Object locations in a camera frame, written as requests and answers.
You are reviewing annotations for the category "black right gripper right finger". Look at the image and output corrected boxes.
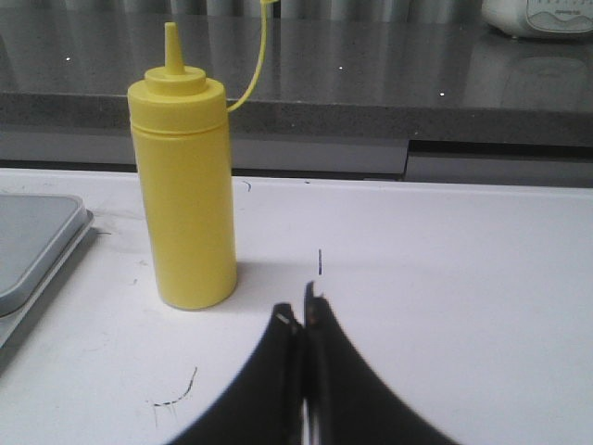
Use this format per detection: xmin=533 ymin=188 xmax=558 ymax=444
xmin=304 ymin=282 xmax=454 ymax=444

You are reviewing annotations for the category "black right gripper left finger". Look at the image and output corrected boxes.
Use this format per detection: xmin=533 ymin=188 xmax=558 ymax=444
xmin=172 ymin=303 xmax=305 ymax=444

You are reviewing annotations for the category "yellow squeeze bottle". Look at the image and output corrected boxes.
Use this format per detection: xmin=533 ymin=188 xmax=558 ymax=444
xmin=127 ymin=0 xmax=281 ymax=312

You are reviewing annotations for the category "silver digital kitchen scale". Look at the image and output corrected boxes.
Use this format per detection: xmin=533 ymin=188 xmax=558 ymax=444
xmin=1 ymin=193 xmax=94 ymax=370

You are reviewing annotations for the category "grey stone counter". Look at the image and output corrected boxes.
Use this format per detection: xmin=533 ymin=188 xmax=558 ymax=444
xmin=1 ymin=8 xmax=592 ymax=187

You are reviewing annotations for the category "white appliance on counter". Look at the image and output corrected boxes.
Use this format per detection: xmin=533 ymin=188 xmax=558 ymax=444
xmin=481 ymin=0 xmax=592 ymax=38

